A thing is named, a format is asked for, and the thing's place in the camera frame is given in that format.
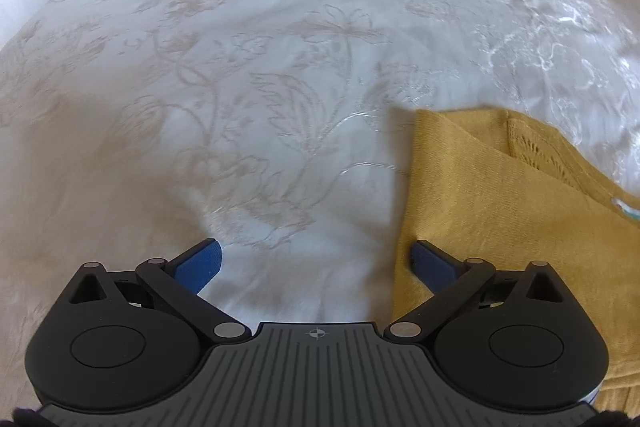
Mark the bed with white floral bedspread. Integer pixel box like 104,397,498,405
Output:
0,0,640,408

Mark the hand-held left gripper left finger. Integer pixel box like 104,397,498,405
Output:
67,238,251,342

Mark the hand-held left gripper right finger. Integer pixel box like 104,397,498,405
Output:
384,242,566,340

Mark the yellow knit sweater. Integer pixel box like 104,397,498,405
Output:
392,107,640,427

